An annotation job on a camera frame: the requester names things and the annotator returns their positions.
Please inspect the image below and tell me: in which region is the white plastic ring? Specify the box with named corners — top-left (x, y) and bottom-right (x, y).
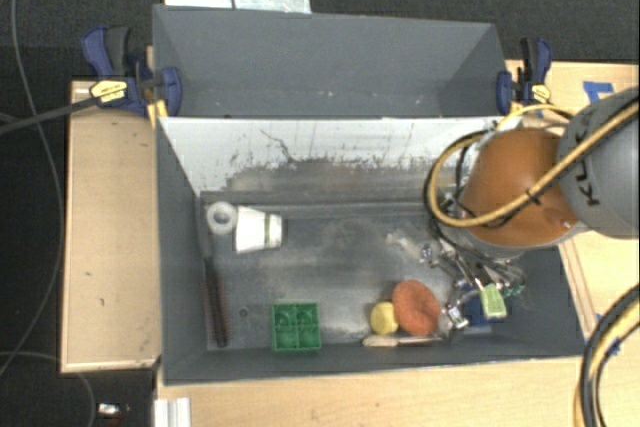
top-left (206, 202), bottom-right (238, 239)

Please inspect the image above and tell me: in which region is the white cup with green band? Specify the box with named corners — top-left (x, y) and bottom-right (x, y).
top-left (233, 206), bottom-right (284, 256)

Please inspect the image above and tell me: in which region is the blue block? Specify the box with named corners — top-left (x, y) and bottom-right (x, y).
top-left (462, 297), bottom-right (506, 329)

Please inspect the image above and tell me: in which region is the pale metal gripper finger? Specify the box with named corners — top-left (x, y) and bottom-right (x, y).
top-left (436, 300), bottom-right (472, 334)
top-left (385, 232), bottom-right (437, 267)

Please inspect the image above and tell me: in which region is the orange round sponge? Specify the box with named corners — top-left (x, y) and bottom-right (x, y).
top-left (391, 279), bottom-right (443, 337)

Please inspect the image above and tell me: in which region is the grey metal bin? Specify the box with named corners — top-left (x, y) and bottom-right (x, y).
top-left (151, 3), bottom-right (587, 385)

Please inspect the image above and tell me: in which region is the cream handled stick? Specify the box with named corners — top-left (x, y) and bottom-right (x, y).
top-left (361, 334), bottom-right (446, 349)

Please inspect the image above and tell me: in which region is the yellow toy lemon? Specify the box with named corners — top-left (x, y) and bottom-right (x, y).
top-left (369, 301), bottom-right (400, 336)

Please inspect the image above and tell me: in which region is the dark red-brown bottle brush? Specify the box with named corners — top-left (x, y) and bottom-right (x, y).
top-left (201, 256), bottom-right (232, 349)

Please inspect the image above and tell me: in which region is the green toy brick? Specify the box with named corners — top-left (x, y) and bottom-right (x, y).
top-left (270, 301), bottom-right (322, 356)

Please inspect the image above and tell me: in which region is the pale wood board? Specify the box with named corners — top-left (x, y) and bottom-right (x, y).
top-left (59, 79), bottom-right (164, 374)

